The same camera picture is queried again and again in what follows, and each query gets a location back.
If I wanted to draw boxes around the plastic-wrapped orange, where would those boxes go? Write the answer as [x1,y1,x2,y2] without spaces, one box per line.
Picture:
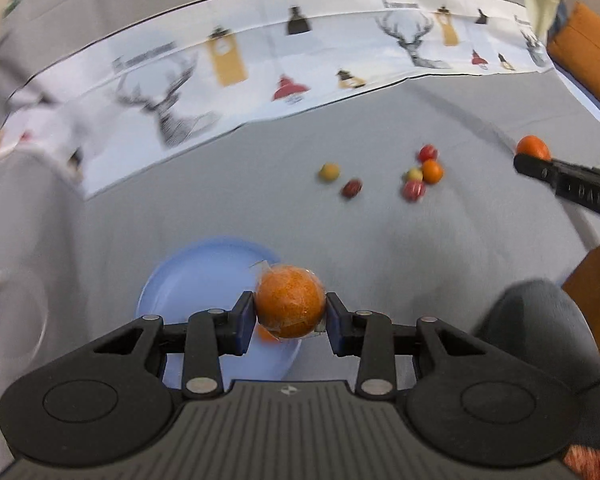
[252,262,328,341]

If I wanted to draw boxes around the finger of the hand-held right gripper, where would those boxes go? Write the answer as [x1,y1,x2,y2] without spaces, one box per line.
[514,154,600,220]

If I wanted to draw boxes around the light blue plate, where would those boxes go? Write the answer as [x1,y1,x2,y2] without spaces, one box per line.
[136,237,301,386]

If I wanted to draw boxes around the mandarin orange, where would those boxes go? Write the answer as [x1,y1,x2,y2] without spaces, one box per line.
[516,135,552,162]

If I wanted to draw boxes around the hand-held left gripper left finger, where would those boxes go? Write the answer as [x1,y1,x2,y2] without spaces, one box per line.
[92,291,257,401]

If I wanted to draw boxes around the deer printed white cloth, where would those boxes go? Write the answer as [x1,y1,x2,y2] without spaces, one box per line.
[0,0,556,198]

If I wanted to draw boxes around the black cable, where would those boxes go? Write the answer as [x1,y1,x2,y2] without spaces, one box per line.
[575,360,600,396]

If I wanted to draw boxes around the orange pillow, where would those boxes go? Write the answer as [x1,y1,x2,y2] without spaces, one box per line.
[545,2,600,121]

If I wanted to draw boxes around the orange patterned cloth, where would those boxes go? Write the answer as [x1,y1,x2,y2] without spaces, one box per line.
[562,442,600,480]

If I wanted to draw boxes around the brown wooden board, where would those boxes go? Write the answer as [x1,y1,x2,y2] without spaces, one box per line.
[560,225,600,321]

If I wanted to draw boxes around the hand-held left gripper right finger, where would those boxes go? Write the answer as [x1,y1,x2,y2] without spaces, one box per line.
[325,291,486,401]

